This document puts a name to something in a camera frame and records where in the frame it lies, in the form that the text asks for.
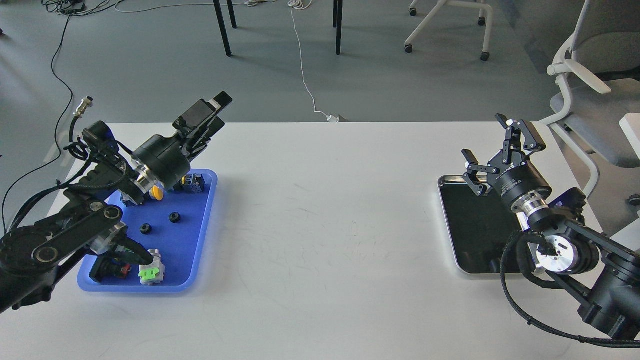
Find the shiny metal tray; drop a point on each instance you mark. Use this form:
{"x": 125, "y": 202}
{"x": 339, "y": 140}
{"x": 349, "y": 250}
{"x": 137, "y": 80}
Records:
{"x": 479, "y": 227}

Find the blue plastic tray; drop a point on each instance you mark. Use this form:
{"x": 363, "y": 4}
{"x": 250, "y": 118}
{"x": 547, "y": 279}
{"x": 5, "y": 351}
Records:
{"x": 180, "y": 244}

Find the red black push button switch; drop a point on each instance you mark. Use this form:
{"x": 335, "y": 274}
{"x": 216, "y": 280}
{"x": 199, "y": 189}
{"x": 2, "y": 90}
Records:
{"x": 107, "y": 267}

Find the green push button switch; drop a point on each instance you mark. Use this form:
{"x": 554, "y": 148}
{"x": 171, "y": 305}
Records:
{"x": 193, "y": 183}

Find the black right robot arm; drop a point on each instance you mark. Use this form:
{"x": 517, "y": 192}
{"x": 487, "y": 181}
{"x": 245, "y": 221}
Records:
{"x": 557, "y": 250}

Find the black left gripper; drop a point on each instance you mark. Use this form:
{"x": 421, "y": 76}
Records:
{"x": 166, "y": 160}

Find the black table leg right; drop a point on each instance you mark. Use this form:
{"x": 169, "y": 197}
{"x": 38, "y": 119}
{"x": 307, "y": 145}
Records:
{"x": 338, "y": 7}

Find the grey white office chair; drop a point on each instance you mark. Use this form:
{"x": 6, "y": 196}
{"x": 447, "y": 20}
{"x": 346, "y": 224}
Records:
{"x": 597, "y": 72}

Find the yellow push button switch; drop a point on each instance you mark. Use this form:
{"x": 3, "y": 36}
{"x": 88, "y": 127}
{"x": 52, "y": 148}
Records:
{"x": 156, "y": 193}

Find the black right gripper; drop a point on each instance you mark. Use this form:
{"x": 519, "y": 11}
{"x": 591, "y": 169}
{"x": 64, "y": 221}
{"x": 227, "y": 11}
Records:
{"x": 510, "y": 173}

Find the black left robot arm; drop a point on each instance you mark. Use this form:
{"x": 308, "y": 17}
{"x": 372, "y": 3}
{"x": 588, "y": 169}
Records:
{"x": 58, "y": 227}

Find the black table leg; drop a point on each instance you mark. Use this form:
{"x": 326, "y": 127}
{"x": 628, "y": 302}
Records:
{"x": 338, "y": 7}
{"x": 222, "y": 23}

